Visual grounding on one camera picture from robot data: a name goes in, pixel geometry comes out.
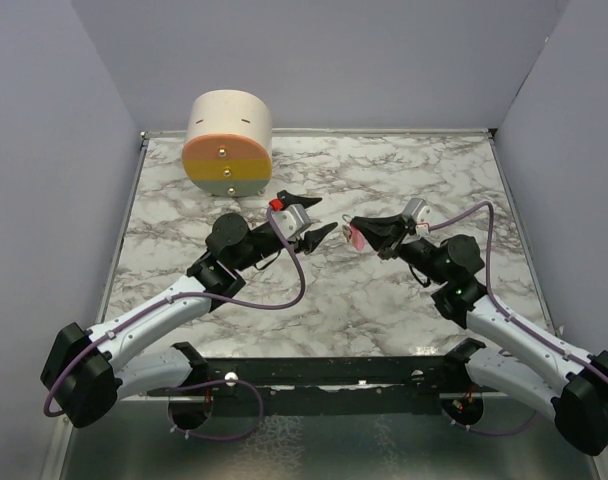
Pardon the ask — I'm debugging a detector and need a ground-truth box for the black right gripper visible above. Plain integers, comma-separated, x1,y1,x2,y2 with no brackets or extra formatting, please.
353,212,450,285

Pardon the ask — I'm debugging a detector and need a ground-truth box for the pink strap keyring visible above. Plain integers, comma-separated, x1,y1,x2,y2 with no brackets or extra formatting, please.
342,214,366,252

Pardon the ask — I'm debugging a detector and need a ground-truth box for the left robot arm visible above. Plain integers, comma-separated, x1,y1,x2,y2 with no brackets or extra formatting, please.
40,191,337,428

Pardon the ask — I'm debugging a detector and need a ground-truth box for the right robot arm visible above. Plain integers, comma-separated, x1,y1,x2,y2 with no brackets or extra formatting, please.
349,215,608,456

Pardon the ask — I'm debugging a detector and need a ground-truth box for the round cream drawer cabinet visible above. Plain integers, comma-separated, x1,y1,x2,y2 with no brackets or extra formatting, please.
181,90,273,197

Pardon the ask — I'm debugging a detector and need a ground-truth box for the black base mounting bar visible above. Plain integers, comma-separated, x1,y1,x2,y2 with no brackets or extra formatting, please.
180,356,472,394

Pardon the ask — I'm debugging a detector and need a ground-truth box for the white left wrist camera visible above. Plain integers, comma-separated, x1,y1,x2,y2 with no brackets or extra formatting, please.
270,205,312,242

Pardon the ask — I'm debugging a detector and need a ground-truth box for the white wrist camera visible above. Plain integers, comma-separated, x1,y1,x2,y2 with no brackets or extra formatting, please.
402,198,431,237
270,205,312,242

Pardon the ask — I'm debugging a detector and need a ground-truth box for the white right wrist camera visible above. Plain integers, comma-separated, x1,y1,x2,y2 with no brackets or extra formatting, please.
402,198,431,237

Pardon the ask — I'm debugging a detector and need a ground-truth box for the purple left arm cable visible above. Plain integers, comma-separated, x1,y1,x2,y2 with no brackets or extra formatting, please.
43,205,306,442

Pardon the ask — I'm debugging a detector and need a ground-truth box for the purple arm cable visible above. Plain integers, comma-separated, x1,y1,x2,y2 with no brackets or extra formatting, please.
43,205,306,442
428,201,608,436

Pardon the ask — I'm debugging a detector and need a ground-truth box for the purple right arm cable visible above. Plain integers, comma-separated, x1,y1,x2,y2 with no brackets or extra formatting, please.
428,201,608,436

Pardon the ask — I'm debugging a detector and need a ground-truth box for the aluminium frame rail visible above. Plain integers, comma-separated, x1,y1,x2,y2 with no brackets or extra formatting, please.
38,389,158,480

